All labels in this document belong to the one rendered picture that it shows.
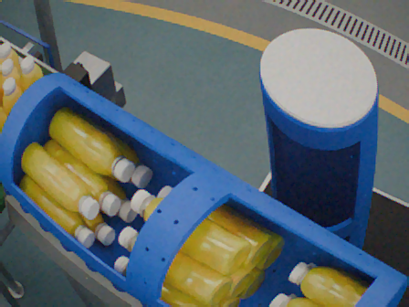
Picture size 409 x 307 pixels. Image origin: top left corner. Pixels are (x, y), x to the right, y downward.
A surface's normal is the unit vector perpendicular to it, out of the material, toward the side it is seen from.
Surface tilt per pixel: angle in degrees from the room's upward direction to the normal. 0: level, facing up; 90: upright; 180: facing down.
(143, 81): 0
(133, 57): 0
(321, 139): 90
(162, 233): 18
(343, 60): 0
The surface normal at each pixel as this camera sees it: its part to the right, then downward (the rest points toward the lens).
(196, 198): 0.02, -0.69
